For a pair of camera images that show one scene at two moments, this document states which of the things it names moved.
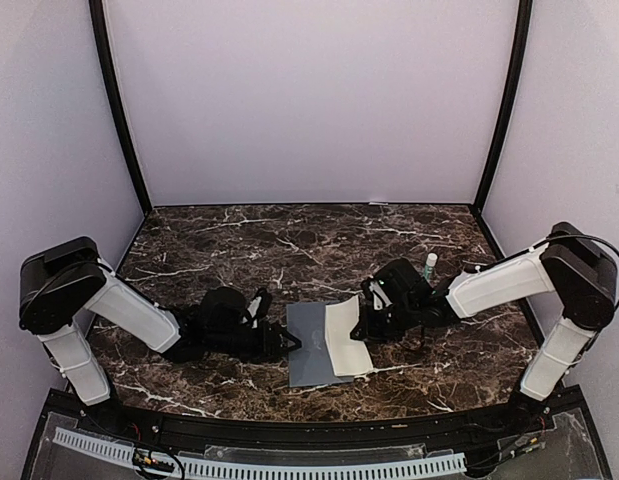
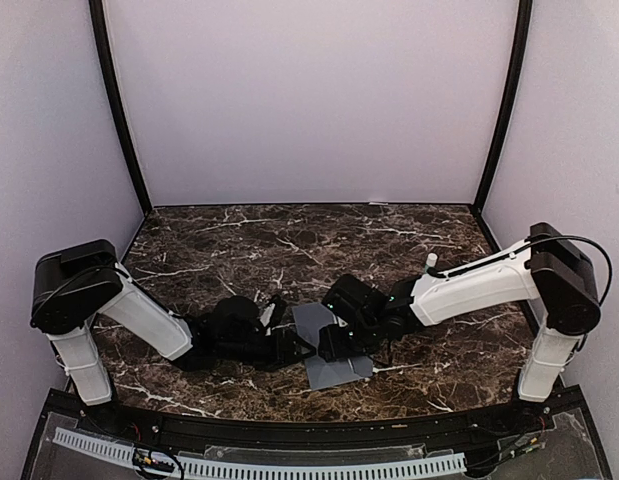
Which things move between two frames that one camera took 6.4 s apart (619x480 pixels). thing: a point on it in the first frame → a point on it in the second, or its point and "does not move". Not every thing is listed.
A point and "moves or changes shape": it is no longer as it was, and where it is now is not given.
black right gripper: [366, 329] → [332, 346]
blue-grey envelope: [311, 363] moves or changes shape
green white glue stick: [430, 263] does not move
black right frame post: [524, 25] does not move
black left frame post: [113, 80] does not move
